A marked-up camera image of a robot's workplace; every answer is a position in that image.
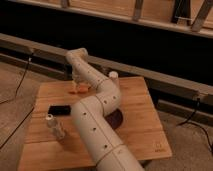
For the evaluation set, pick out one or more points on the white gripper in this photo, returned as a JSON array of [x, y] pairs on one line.
[[77, 80]]

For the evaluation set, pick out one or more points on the orange pepper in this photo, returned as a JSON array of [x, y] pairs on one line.
[[79, 91]]

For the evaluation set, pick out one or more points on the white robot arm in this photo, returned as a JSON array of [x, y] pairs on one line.
[[107, 150]]

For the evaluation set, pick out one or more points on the dark red ceramic bowl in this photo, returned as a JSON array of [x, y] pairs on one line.
[[115, 119]]

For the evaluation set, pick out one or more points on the black rectangular box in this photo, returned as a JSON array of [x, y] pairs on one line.
[[59, 110]]

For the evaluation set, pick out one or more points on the white cup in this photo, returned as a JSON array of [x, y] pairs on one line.
[[113, 75]]

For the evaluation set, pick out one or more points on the clear plastic bottle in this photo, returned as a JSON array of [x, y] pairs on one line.
[[55, 127]]

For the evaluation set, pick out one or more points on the wooden board table top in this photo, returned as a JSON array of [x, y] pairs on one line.
[[141, 129]]

